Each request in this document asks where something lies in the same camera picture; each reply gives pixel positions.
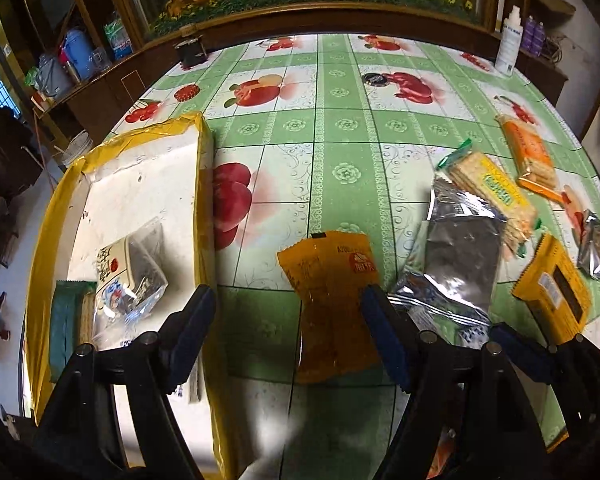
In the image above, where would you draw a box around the large silver snack packet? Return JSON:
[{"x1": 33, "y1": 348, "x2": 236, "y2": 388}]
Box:
[{"x1": 387, "y1": 172, "x2": 508, "y2": 351}]

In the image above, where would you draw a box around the clear water bottle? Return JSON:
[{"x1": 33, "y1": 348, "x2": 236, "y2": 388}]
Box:
[{"x1": 104, "y1": 10, "x2": 133, "y2": 61}]

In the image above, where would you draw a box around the white spray bottle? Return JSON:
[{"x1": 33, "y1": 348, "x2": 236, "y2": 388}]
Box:
[{"x1": 494, "y1": 5, "x2": 525, "y2": 78}]

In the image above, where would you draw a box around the dark green cracker packet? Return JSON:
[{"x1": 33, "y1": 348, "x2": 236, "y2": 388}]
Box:
[{"x1": 47, "y1": 280, "x2": 98, "y2": 383}]

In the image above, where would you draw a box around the small black bottle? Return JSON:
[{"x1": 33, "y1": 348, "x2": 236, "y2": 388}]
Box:
[{"x1": 174, "y1": 34, "x2": 208, "y2": 68}]

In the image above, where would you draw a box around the orange snack packet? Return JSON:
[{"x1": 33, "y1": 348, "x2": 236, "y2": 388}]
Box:
[{"x1": 276, "y1": 230, "x2": 383, "y2": 386}]

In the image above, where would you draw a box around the yellow snack packet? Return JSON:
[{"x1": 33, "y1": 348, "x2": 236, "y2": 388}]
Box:
[{"x1": 511, "y1": 232, "x2": 593, "y2": 346}]

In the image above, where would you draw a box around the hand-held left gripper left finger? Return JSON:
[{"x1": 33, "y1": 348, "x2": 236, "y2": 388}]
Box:
[{"x1": 30, "y1": 284, "x2": 218, "y2": 480}]

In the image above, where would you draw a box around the blue thermos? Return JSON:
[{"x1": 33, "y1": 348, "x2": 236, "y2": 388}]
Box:
[{"x1": 62, "y1": 29, "x2": 97, "y2": 82}]

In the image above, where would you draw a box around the green fruit print tablecloth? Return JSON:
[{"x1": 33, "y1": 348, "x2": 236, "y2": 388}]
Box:
[{"x1": 100, "y1": 32, "x2": 600, "y2": 480}]

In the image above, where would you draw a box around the clear snack packet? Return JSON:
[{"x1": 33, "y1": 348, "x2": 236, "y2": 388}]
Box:
[{"x1": 92, "y1": 217, "x2": 170, "y2": 351}]

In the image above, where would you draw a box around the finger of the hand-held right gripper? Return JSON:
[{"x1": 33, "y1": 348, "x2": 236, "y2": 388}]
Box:
[
  {"x1": 555, "y1": 385, "x2": 600, "y2": 461},
  {"x1": 490, "y1": 322, "x2": 600, "y2": 396}
]

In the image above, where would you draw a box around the orange cracker packet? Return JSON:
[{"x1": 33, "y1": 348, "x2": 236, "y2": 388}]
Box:
[{"x1": 495, "y1": 112, "x2": 566, "y2": 206}]

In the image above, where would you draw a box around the green-edged cracker packet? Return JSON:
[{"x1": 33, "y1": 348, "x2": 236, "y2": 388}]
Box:
[{"x1": 437, "y1": 139, "x2": 541, "y2": 261}]

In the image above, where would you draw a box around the small silver snack packet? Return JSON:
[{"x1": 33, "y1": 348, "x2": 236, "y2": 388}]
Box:
[{"x1": 575, "y1": 209, "x2": 600, "y2": 281}]

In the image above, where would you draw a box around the white foam box yellow tape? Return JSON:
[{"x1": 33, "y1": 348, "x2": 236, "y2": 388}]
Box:
[{"x1": 22, "y1": 111, "x2": 241, "y2": 480}]

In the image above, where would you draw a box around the white bucket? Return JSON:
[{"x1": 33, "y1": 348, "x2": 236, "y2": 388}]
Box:
[{"x1": 55, "y1": 130, "x2": 93, "y2": 168}]

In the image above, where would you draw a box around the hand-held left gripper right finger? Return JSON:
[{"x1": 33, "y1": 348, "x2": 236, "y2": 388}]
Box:
[{"x1": 361, "y1": 284, "x2": 561, "y2": 480}]

